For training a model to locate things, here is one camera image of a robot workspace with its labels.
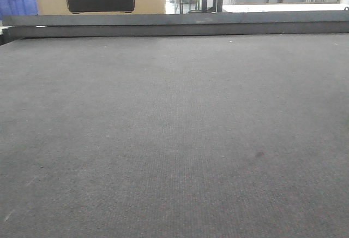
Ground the blue plastic crate background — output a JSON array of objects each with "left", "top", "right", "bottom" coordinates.
[{"left": 0, "top": 0, "right": 38, "bottom": 20}]

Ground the grey table back rail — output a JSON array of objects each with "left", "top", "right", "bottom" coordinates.
[{"left": 2, "top": 10, "right": 348, "bottom": 38}]

